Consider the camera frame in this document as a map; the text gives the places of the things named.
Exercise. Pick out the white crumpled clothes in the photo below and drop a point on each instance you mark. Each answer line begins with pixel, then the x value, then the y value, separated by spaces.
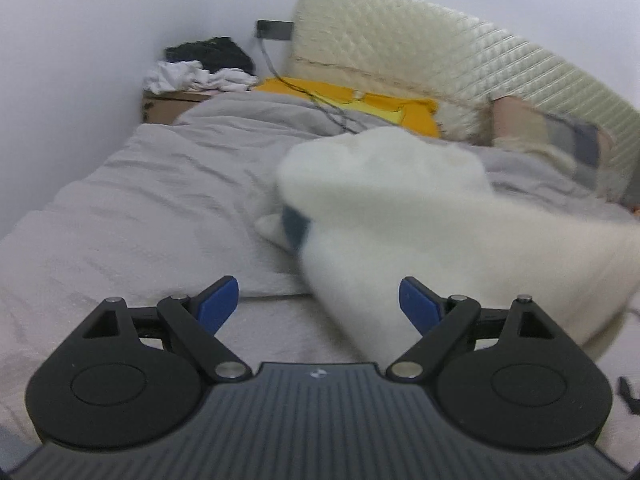
pixel 175 75

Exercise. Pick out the cardboard box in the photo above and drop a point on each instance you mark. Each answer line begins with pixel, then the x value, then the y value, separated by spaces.
pixel 160 107

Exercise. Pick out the grey duvet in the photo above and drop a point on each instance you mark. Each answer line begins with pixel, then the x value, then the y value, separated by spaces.
pixel 200 160

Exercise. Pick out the white blue striped fuzzy sweater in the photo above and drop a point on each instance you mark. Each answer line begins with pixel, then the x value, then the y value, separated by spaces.
pixel 425 220

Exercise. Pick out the cream quilted headboard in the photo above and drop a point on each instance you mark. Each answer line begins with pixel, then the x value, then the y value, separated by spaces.
pixel 425 45

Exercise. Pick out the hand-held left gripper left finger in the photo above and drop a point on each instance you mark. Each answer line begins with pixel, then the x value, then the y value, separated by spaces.
pixel 220 302

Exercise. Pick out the black crumpled clothes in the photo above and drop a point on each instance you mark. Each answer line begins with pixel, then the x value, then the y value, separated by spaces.
pixel 215 52

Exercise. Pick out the dark wall socket panel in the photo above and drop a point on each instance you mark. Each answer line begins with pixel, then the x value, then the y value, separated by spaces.
pixel 275 30

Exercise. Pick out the light patterned bed sheet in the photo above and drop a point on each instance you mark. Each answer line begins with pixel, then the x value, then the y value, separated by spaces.
pixel 50 285

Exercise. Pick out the plaid pillow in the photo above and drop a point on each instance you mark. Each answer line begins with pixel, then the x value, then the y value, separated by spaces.
pixel 550 135

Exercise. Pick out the yellow pillow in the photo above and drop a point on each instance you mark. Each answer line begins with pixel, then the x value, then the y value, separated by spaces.
pixel 420 117

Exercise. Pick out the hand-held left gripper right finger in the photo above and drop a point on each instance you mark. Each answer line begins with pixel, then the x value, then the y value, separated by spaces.
pixel 417 305

